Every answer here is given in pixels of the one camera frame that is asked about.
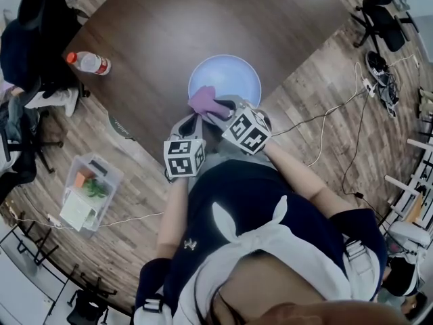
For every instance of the white power strip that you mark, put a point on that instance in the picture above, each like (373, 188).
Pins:
(54, 220)
(369, 87)

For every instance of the person's grey trousers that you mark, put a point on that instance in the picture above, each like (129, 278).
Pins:
(233, 157)

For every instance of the black power adapter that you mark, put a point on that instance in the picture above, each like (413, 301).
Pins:
(358, 194)

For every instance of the clear bottle with red cap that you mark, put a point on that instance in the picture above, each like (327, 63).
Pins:
(89, 62)

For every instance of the person's left forearm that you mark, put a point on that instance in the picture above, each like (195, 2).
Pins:
(174, 215)

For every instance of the dark green round bag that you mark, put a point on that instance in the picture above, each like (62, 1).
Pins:
(119, 127)

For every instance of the white frame furniture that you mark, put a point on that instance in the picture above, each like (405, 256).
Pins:
(411, 181)

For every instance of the black metal rack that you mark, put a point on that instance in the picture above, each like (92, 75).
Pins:
(44, 249)

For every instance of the person's right forearm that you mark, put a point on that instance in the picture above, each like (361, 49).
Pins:
(297, 173)

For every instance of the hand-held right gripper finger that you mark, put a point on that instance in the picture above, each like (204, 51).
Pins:
(233, 99)
(221, 123)

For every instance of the person's white tied garment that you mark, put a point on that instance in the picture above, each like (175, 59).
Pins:
(291, 249)

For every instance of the clear plastic storage box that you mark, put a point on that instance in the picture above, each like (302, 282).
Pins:
(88, 195)

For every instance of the chair draped with black jacket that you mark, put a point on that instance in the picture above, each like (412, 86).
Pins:
(37, 36)

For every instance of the black chair with grey clothes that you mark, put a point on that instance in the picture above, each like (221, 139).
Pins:
(20, 147)

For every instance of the black office chair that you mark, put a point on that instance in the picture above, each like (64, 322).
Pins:
(389, 15)

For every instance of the person's dark blue shirt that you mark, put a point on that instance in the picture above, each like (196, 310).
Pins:
(243, 188)

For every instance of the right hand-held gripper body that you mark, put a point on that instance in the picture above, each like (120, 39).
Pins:
(248, 132)

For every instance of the white rounded machine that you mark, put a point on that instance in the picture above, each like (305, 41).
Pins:
(407, 235)

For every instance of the black round device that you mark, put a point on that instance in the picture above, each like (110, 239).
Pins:
(375, 63)

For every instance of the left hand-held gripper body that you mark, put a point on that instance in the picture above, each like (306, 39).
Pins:
(184, 157)

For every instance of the purple cloth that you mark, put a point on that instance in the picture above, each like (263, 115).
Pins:
(203, 98)

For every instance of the light blue round plate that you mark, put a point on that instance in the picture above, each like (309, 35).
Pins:
(230, 76)

